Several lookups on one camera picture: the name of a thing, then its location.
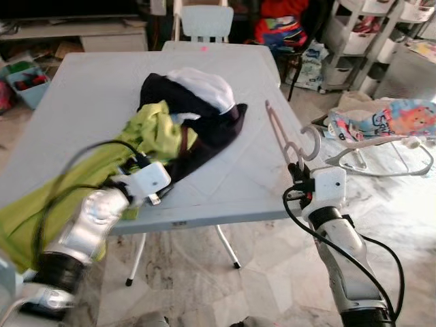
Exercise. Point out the cartoon print baby bouncer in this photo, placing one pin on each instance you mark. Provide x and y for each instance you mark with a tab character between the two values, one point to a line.
395	116

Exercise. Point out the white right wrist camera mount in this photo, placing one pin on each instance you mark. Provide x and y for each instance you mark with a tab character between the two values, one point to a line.
330	187

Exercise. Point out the white kids chair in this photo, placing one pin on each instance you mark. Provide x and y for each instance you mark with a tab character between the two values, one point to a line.
204	24

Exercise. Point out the small pale blue table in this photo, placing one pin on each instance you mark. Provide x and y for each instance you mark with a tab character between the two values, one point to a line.
218	45

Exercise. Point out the light blue toy bin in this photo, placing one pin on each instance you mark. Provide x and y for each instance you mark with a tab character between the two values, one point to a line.
27	92

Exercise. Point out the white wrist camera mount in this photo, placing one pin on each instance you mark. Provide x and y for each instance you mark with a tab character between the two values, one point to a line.
330	187
146	180

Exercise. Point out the black garment pile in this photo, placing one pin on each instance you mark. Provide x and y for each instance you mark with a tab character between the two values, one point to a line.
218	129

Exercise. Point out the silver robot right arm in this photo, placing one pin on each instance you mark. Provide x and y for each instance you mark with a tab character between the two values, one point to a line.
340	245

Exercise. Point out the white cloth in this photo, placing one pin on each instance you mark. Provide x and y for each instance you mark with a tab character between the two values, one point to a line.
204	88

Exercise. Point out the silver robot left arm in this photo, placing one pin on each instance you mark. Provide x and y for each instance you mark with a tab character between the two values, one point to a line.
88	225

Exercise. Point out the red blue kids backpack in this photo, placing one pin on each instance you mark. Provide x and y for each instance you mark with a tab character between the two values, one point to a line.
283	30

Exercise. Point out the blue white diaper pack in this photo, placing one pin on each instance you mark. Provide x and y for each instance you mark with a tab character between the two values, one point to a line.
310	65

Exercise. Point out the white rolling storage trolley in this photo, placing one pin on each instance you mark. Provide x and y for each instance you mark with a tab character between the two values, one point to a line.
347	41
412	13

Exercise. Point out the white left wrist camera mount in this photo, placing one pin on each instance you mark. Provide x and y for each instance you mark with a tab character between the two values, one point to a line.
146	180

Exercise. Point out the green shirt with maroon collar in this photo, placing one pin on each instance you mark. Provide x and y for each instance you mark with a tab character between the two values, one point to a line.
157	133

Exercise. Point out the grey ribbed box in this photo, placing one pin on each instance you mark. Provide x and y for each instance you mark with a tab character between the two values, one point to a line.
409	71

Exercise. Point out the white low console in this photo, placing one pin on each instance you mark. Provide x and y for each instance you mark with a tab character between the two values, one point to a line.
102	41

